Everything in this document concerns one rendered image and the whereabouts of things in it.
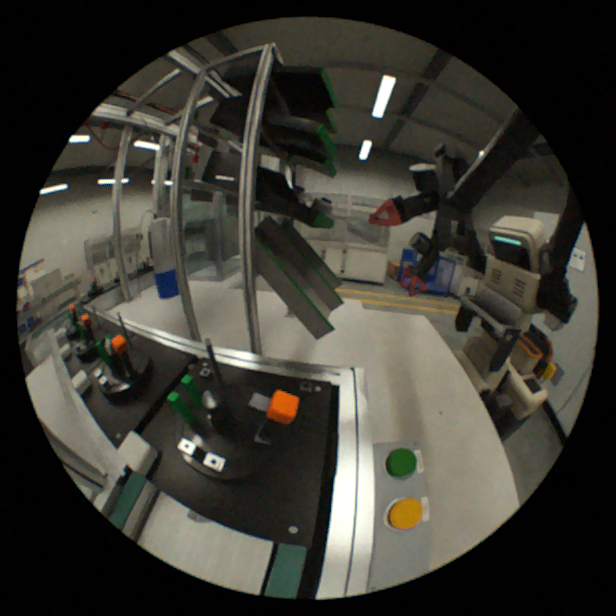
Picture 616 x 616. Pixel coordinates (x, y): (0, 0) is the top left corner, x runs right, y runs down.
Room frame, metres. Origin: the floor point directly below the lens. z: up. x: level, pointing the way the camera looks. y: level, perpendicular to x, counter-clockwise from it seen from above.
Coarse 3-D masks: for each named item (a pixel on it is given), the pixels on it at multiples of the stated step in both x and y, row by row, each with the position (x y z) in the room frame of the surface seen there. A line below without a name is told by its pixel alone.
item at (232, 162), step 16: (208, 160) 0.35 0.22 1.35; (224, 160) 0.33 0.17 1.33; (240, 160) 0.32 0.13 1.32; (208, 176) 0.35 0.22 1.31; (224, 176) 0.33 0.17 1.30; (256, 176) 0.31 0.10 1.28; (272, 176) 0.44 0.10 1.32; (256, 192) 0.31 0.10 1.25; (272, 192) 0.44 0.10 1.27; (288, 192) 0.43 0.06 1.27; (272, 208) 0.30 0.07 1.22; (288, 208) 0.29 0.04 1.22; (304, 208) 0.28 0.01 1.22; (320, 224) 0.31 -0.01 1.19
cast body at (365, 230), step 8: (368, 216) 0.45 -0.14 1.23; (376, 216) 0.45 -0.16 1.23; (352, 224) 0.48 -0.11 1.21; (360, 224) 0.46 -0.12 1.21; (368, 224) 0.45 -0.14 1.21; (376, 224) 0.44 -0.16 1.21; (352, 232) 0.46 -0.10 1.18; (360, 232) 0.45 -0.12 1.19; (368, 232) 0.45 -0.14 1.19; (368, 240) 0.45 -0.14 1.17
